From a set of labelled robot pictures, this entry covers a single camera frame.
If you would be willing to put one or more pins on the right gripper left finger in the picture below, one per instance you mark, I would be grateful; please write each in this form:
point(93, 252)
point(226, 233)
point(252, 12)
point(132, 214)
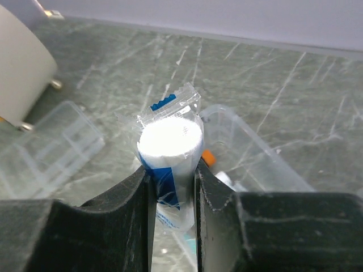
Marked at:
point(113, 231)

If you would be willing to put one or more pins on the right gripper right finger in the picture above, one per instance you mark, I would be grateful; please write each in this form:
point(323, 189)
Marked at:
point(258, 231)

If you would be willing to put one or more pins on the white bottle green label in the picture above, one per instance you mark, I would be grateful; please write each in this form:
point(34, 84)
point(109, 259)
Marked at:
point(224, 178)

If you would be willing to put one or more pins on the clear plastic medicine box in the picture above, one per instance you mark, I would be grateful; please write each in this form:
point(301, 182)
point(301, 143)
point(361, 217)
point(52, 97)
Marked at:
point(249, 162)

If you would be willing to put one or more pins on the brown bottle orange cap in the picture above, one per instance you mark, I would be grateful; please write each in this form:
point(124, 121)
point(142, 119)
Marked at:
point(208, 157)

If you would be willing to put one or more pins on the clear compartment tray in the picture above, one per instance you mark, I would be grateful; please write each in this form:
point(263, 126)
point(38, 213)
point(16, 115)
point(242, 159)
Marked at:
point(41, 160)

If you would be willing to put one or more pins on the beige cylindrical drum device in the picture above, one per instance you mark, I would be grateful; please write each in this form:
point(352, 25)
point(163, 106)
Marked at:
point(27, 67)

